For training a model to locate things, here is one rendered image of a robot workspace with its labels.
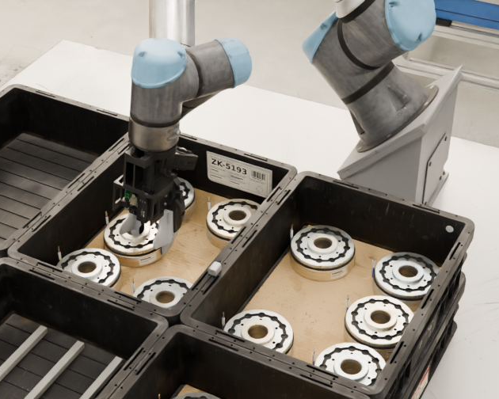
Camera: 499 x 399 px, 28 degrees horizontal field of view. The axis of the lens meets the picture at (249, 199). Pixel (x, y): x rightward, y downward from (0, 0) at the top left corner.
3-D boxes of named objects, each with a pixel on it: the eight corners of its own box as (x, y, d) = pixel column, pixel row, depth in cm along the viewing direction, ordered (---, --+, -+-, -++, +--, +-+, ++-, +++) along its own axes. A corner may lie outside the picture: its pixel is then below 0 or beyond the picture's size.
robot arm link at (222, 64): (207, 53, 158) (150, 69, 151) (243, 25, 148) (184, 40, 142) (226, 99, 157) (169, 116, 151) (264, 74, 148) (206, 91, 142)
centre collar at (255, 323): (249, 318, 145) (249, 315, 145) (279, 328, 144) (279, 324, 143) (235, 340, 142) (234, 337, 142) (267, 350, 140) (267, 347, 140)
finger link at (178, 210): (156, 229, 158) (150, 181, 153) (161, 224, 159) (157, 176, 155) (181, 235, 156) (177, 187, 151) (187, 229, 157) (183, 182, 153)
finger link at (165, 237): (146, 268, 157) (140, 218, 152) (165, 249, 161) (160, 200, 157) (163, 273, 155) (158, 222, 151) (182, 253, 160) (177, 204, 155)
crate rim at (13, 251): (149, 133, 176) (148, 121, 175) (301, 179, 165) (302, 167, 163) (4, 265, 148) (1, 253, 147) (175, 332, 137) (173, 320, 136)
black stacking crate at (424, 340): (301, 225, 170) (302, 171, 163) (467, 279, 159) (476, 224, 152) (180, 379, 143) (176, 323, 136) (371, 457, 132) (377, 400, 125)
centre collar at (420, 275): (395, 260, 155) (396, 257, 155) (427, 267, 154) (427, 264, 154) (388, 280, 152) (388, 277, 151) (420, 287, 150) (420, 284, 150)
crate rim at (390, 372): (302, 179, 165) (302, 168, 163) (476, 233, 153) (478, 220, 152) (175, 332, 137) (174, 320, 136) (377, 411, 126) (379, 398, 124)
